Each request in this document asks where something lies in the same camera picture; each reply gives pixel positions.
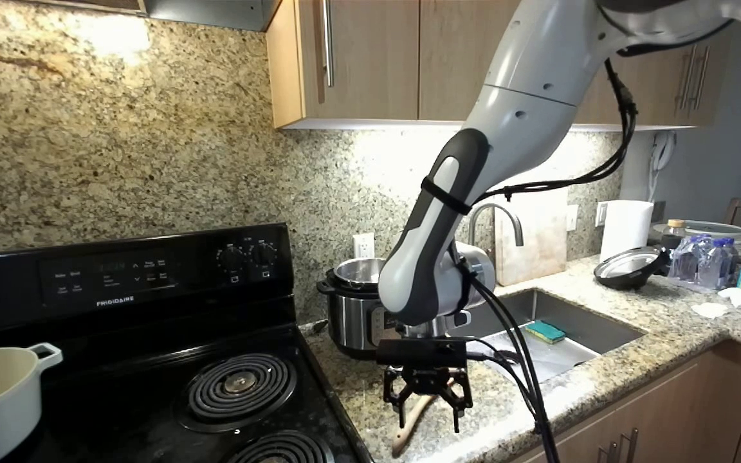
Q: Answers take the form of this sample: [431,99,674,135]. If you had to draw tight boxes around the wooden base cabinets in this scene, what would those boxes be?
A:
[506,342,741,463]

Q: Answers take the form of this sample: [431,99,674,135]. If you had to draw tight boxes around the silver faucet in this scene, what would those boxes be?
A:
[469,201,528,252]

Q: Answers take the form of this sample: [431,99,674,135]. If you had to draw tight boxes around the wooden wall cabinet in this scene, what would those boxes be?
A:
[264,0,727,134]

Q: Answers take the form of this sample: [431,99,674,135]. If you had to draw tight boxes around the white paper towel roll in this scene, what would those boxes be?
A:
[600,198,656,263]

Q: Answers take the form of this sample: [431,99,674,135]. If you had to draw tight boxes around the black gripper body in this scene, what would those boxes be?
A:
[384,364,476,403]

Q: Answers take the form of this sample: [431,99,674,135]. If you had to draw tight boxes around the pack of water bottles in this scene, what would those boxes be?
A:
[667,233,741,293]

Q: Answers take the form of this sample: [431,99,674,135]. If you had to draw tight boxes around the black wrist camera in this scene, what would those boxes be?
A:
[375,333,470,369]

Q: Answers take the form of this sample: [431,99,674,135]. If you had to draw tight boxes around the wooden spatula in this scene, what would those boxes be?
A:
[388,391,443,461]

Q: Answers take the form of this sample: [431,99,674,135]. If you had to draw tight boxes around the silver rice cooker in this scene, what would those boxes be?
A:
[315,255,416,359]

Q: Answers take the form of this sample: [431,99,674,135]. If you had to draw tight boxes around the black frying pan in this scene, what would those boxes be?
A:
[592,245,674,293]

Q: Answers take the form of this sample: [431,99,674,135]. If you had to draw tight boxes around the white wall outlet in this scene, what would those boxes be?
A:
[349,232,379,263]

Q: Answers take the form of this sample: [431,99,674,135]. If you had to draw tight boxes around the green sponge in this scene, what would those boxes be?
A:
[523,318,571,348]

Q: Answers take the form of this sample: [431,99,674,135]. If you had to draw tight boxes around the black electric stove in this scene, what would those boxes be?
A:
[0,224,366,463]

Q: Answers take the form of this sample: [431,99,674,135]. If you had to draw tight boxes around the stainless steel sink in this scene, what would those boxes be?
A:
[427,284,647,394]

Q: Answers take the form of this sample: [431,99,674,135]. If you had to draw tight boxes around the grey round tray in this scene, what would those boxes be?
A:
[650,215,741,250]

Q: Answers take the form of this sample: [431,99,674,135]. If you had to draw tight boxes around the steel range hood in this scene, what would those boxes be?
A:
[144,0,282,35]

